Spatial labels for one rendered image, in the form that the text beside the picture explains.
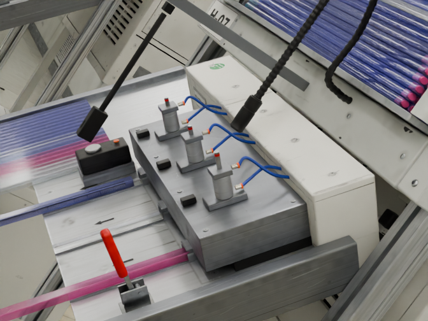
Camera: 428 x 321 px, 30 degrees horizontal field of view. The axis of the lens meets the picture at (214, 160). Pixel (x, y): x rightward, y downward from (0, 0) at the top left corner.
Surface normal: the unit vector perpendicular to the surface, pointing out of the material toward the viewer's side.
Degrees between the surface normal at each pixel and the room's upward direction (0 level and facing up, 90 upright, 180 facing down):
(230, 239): 90
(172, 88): 46
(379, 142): 90
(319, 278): 90
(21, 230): 90
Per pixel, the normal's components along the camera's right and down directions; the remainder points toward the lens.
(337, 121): -0.76, -0.43
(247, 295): 0.33, 0.40
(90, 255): -0.16, -0.87
